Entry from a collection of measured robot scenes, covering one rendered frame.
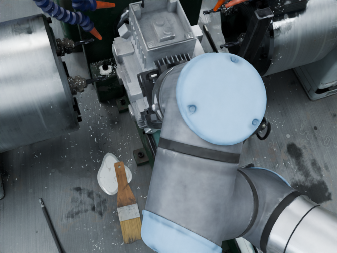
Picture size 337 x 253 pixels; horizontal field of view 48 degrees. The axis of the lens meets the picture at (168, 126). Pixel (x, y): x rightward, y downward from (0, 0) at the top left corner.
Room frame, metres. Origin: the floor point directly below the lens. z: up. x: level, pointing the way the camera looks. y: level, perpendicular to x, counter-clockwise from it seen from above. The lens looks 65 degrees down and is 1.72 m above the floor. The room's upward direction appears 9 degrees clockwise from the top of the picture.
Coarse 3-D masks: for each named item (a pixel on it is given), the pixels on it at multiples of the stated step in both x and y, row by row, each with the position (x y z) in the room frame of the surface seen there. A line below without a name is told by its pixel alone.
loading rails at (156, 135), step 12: (120, 108) 0.46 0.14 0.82; (144, 132) 0.36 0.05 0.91; (156, 132) 0.36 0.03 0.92; (144, 144) 0.36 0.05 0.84; (156, 144) 0.33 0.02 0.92; (144, 156) 0.33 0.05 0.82; (228, 240) 0.15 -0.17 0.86; (240, 240) 0.15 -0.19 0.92; (228, 252) 0.13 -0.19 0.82; (240, 252) 0.12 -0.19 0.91; (252, 252) 0.12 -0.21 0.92
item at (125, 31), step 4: (124, 24) 0.52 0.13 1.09; (128, 24) 0.53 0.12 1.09; (120, 28) 0.51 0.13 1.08; (124, 28) 0.51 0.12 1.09; (128, 28) 0.51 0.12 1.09; (120, 32) 0.51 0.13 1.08; (124, 32) 0.50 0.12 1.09; (128, 32) 0.50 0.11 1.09; (120, 36) 0.50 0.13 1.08; (124, 36) 0.50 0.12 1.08; (128, 36) 0.50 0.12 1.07; (144, 100) 0.35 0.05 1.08; (144, 128) 0.35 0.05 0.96; (148, 128) 0.35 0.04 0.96; (148, 132) 0.34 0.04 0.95; (152, 132) 0.35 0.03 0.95
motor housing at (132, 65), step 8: (120, 40) 0.51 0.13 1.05; (128, 40) 0.50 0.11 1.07; (112, 48) 0.50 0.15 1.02; (200, 48) 0.51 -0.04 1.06; (128, 56) 0.46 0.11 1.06; (136, 56) 0.46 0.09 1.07; (176, 56) 0.45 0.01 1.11; (184, 56) 0.45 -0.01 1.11; (120, 64) 0.46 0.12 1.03; (128, 64) 0.44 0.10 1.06; (136, 64) 0.44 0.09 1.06; (160, 64) 0.43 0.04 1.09; (120, 72) 0.45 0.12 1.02; (128, 72) 0.42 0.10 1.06; (136, 72) 0.42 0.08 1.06; (128, 80) 0.41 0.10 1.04; (136, 80) 0.40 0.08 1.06; (128, 96) 0.39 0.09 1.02; (136, 104) 0.36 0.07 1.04; (144, 104) 0.36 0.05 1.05; (136, 112) 0.35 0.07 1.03; (136, 120) 0.34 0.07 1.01; (152, 128) 0.35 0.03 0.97; (160, 128) 0.36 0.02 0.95
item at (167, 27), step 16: (144, 0) 0.54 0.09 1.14; (160, 0) 0.56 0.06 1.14; (176, 0) 0.56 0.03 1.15; (144, 16) 0.53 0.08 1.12; (160, 16) 0.54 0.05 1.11; (176, 16) 0.54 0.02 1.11; (144, 32) 0.49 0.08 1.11; (160, 32) 0.48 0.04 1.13; (176, 32) 0.50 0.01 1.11; (192, 32) 0.48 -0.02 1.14; (144, 48) 0.44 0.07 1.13; (160, 48) 0.43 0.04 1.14; (176, 48) 0.45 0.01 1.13; (192, 48) 0.47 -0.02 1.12; (144, 64) 0.43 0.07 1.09
